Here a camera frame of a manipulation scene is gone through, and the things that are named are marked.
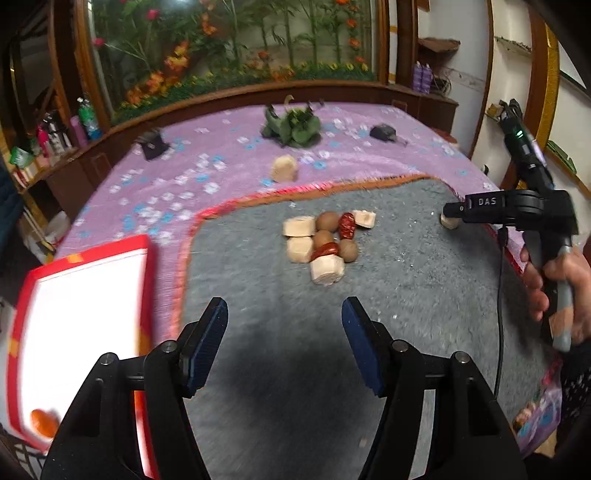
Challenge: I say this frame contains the purple floral tablecloth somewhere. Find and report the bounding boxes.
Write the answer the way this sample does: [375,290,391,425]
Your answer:
[53,102,502,342]

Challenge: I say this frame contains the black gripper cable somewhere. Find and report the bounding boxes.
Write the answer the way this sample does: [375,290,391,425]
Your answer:
[493,226,511,400]

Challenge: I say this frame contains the wooden wall shelf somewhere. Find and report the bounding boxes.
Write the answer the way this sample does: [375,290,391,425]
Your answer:
[494,36,532,58]
[418,38,461,54]

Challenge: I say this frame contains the black cylindrical device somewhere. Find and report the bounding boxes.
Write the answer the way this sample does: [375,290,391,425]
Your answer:
[136,129,171,160]

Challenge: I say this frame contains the grey fluffy mat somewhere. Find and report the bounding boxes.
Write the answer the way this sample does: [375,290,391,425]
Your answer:
[178,178,552,480]

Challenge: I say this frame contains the pink printed bag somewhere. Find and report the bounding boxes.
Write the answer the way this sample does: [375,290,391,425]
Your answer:
[512,360,564,455]

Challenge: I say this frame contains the brown wooden cabinet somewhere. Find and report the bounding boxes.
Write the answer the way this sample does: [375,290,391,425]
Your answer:
[14,83,460,217]

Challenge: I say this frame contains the orange tangerine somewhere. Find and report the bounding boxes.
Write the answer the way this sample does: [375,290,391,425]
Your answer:
[30,408,61,438]

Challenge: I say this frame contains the green plant ornament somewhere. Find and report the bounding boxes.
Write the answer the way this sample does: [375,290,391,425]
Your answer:
[260,95,324,148]

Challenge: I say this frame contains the artificial flower display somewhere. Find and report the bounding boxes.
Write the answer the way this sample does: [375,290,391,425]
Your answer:
[85,0,384,123]

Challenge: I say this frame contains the purple tumbler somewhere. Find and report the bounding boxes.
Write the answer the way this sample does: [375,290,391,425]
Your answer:
[69,115,88,146]

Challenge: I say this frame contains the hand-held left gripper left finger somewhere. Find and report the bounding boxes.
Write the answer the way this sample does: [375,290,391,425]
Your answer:
[41,296,229,480]

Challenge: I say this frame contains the green plastic bottle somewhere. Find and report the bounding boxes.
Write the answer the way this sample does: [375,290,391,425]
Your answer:
[78,95,102,140]

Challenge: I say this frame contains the black car key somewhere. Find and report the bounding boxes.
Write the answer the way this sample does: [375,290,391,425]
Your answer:
[369,124,407,145]

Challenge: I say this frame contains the black thermos jug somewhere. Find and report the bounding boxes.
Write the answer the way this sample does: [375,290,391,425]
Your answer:
[46,111,72,153]

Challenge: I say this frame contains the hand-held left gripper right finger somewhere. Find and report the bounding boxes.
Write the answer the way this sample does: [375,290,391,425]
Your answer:
[342,296,529,480]

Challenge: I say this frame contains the red box with white inside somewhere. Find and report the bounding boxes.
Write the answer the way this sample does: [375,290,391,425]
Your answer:
[7,234,160,478]

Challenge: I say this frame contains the person's right hand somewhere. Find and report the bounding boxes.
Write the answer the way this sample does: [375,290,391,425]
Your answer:
[519,244,591,343]

